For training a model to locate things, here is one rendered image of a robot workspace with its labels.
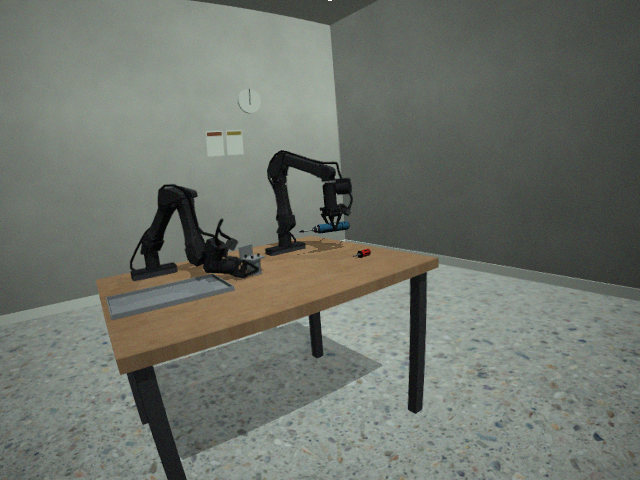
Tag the dark grey cylinder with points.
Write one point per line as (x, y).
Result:
(256, 263)

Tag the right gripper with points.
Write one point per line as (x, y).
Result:
(228, 266)

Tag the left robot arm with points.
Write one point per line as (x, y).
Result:
(286, 219)

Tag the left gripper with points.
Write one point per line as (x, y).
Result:
(331, 210)

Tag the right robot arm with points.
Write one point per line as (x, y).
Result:
(194, 242)

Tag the blue electric screwdriver barrel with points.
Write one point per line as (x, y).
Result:
(324, 228)

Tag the grey l-shaped metal bracket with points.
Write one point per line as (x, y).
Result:
(248, 250)

